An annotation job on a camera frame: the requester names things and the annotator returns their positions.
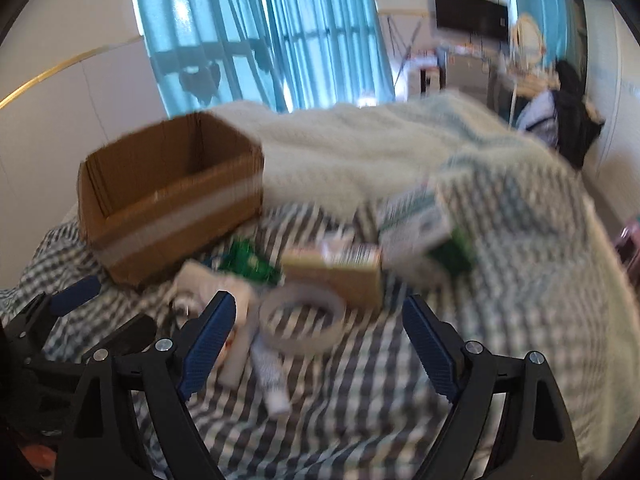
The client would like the white tube with barcode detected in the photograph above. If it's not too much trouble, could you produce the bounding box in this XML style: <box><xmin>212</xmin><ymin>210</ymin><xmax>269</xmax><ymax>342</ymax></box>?
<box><xmin>250</xmin><ymin>335</ymin><xmax>292</xmax><ymax>418</ymax></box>

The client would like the white tape roll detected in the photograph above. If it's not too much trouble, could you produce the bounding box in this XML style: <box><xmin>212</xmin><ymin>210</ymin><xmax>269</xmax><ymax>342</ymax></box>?
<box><xmin>258</xmin><ymin>282</ymin><xmax>346</xmax><ymax>356</ymax></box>

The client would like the tan barcode box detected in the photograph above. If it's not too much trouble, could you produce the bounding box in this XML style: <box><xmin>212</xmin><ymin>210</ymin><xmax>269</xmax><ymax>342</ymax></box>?
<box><xmin>280</xmin><ymin>242</ymin><xmax>383</xmax><ymax>312</ymax></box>

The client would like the green white medicine box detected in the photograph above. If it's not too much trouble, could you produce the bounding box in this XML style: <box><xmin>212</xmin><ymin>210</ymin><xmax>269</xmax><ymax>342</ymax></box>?
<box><xmin>374</xmin><ymin>182</ymin><xmax>475</xmax><ymax>280</ymax></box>

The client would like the red white snack packet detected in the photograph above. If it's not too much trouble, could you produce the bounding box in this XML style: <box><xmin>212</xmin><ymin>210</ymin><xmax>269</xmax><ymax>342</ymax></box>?
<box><xmin>218</xmin><ymin>323</ymin><xmax>257</xmax><ymax>389</ymax></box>

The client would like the white folded cloth pad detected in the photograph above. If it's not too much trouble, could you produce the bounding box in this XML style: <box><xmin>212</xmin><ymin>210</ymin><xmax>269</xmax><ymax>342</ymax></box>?
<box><xmin>166</xmin><ymin>260</ymin><xmax>257</xmax><ymax>324</ymax></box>

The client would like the brown cardboard box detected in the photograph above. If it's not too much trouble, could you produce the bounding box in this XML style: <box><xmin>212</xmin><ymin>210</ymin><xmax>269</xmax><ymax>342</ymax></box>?
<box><xmin>77</xmin><ymin>113</ymin><xmax>265</xmax><ymax>287</ymax></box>

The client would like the green snack packet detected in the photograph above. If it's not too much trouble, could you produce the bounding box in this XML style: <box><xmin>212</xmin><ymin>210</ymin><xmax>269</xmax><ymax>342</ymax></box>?
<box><xmin>218</xmin><ymin>240</ymin><xmax>281</xmax><ymax>286</ymax></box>

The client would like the pale green knit blanket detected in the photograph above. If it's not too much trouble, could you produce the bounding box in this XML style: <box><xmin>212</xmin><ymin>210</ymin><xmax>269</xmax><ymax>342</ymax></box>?
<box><xmin>204</xmin><ymin>89</ymin><xmax>640</xmax><ymax>480</ymax></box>

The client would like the checkered bed sheet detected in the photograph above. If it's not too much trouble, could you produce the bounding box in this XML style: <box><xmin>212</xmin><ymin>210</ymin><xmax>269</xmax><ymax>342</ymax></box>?
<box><xmin>0</xmin><ymin>159</ymin><xmax>632</xmax><ymax>480</ymax></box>

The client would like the black clothes pile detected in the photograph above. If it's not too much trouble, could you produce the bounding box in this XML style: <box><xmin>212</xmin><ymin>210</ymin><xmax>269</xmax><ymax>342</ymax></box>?
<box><xmin>552</xmin><ymin>58</ymin><xmax>605</xmax><ymax>171</ymax></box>

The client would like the blue window curtain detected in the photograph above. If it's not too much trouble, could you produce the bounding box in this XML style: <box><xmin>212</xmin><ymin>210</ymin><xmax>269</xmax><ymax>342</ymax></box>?
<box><xmin>132</xmin><ymin>0</ymin><xmax>394</xmax><ymax>117</ymax></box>

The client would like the grey mini fridge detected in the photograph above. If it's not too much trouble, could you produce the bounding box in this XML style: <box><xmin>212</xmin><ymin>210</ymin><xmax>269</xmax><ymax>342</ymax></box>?
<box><xmin>444</xmin><ymin>53</ymin><xmax>491</xmax><ymax>102</ymax></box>

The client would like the round vanity mirror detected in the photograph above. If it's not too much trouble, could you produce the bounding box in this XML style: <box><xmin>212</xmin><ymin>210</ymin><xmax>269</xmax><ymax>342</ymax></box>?
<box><xmin>510</xmin><ymin>13</ymin><xmax>547</xmax><ymax>70</ymax></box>

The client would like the blue corner curtain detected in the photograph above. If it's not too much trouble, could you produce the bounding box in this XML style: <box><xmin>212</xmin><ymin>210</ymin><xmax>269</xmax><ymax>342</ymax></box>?
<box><xmin>516</xmin><ymin>0</ymin><xmax>579</xmax><ymax>63</ymax></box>

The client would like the black wall television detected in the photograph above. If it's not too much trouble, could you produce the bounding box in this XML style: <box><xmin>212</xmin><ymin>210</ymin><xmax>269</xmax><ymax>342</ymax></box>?
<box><xmin>434</xmin><ymin>0</ymin><xmax>509</xmax><ymax>42</ymax></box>

